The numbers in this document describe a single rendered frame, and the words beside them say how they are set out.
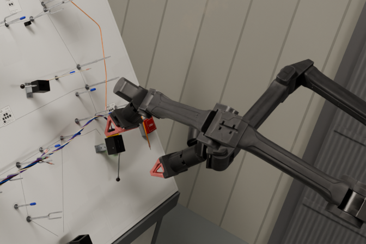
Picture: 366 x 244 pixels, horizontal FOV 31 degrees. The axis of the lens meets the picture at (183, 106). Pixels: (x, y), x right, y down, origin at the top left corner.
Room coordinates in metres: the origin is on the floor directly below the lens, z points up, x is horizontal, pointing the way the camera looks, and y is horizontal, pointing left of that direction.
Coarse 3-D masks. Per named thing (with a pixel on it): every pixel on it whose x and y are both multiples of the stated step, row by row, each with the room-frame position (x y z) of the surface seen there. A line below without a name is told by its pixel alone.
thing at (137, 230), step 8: (176, 192) 1.99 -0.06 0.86; (168, 200) 1.93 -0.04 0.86; (176, 200) 1.99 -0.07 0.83; (160, 208) 1.88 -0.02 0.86; (168, 208) 1.94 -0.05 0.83; (152, 216) 1.83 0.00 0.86; (160, 216) 1.89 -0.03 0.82; (136, 224) 1.75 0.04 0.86; (144, 224) 1.79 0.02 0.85; (152, 224) 1.85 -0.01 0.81; (128, 232) 1.71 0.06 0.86; (136, 232) 1.75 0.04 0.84; (120, 240) 1.66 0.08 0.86; (128, 240) 1.71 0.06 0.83
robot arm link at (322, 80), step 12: (300, 72) 1.95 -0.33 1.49; (312, 72) 1.97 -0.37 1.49; (288, 84) 1.93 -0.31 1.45; (300, 84) 1.99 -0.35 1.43; (312, 84) 1.95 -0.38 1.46; (324, 84) 1.94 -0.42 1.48; (336, 84) 1.94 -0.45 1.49; (324, 96) 1.93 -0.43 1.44; (336, 96) 1.90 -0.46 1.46; (348, 96) 1.90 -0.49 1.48; (348, 108) 1.87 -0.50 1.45; (360, 108) 1.86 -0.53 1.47; (360, 120) 1.85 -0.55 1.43
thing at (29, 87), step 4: (36, 80) 1.67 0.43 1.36; (40, 80) 1.67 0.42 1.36; (44, 80) 1.68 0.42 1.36; (48, 80) 1.70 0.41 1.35; (28, 84) 1.70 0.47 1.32; (32, 84) 1.67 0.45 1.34; (36, 84) 1.66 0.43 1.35; (40, 84) 1.67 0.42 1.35; (44, 84) 1.68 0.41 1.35; (48, 84) 1.69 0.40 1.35; (28, 88) 1.69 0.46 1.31; (32, 88) 1.66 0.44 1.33; (36, 88) 1.65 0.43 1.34; (40, 88) 1.66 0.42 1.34; (44, 88) 1.67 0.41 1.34; (48, 88) 1.68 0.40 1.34; (28, 92) 1.68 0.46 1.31; (32, 92) 1.66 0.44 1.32; (36, 92) 1.66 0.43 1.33; (40, 92) 1.67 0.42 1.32; (44, 92) 1.68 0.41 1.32; (28, 96) 1.68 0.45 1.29; (32, 96) 1.69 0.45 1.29
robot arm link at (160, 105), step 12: (156, 96) 1.68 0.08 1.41; (144, 108) 1.67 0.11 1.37; (156, 108) 1.63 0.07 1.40; (168, 108) 1.59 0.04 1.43; (180, 108) 1.55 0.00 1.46; (192, 108) 1.52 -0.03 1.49; (216, 108) 1.47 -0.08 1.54; (228, 108) 1.44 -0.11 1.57; (180, 120) 1.53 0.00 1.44; (192, 120) 1.48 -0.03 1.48; (204, 120) 1.45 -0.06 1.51; (204, 132) 1.44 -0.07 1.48; (204, 144) 1.44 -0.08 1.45; (216, 144) 1.39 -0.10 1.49
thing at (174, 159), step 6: (162, 156) 1.64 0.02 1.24; (168, 156) 1.66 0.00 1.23; (174, 156) 1.65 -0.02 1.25; (180, 156) 1.64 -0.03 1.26; (162, 162) 1.63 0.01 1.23; (168, 162) 1.64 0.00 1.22; (174, 162) 1.64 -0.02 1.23; (180, 162) 1.63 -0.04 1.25; (168, 168) 1.63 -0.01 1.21; (174, 168) 1.63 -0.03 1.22; (180, 168) 1.63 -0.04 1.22; (186, 168) 1.64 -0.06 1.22; (168, 174) 1.61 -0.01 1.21; (174, 174) 1.63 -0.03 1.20
